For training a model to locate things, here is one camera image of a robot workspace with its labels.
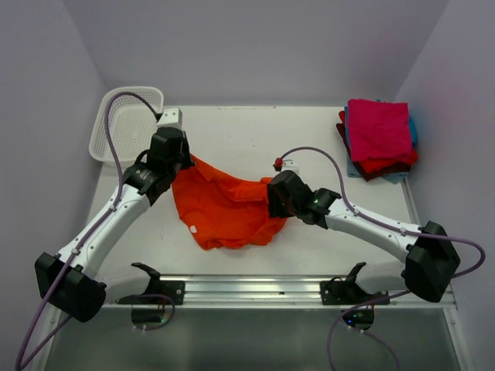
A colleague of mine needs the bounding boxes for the magenta folded t shirt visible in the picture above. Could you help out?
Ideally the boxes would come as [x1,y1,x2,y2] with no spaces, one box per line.
[346,99,413,162]

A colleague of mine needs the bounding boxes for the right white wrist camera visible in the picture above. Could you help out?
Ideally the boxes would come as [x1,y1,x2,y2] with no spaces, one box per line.
[273,158,299,175]

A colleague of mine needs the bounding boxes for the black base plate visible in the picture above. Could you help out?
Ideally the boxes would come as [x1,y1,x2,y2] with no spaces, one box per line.
[117,279,186,305]
[319,277,390,305]

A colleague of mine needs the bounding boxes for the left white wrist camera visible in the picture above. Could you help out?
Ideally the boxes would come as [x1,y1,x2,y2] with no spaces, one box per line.
[156,107,183,134]

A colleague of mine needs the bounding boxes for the orange t shirt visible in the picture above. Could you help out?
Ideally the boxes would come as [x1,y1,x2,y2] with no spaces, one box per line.
[172,157,287,250]

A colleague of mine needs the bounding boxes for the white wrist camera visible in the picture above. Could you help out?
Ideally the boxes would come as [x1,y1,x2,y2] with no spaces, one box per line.
[156,107,183,134]
[273,158,299,175]

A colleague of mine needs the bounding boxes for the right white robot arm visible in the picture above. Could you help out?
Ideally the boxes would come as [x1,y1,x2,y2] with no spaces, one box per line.
[268,170,460,304]

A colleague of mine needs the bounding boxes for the dark red folded t shirt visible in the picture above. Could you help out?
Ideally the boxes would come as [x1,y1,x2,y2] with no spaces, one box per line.
[336,123,411,184]

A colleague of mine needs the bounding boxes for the white plastic basket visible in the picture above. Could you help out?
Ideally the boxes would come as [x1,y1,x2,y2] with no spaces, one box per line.
[89,86,163,167]

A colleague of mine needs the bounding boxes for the aluminium mounting rail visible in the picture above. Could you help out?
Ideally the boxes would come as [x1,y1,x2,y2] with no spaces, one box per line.
[49,273,457,309]

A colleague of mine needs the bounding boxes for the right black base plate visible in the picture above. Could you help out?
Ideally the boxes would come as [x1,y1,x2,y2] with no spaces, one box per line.
[319,277,390,305]

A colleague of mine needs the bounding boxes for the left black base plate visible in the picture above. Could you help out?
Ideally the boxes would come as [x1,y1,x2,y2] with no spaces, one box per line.
[117,279,186,305]

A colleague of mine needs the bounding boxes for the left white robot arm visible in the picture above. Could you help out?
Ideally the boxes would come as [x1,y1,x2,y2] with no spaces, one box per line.
[35,125,193,322]

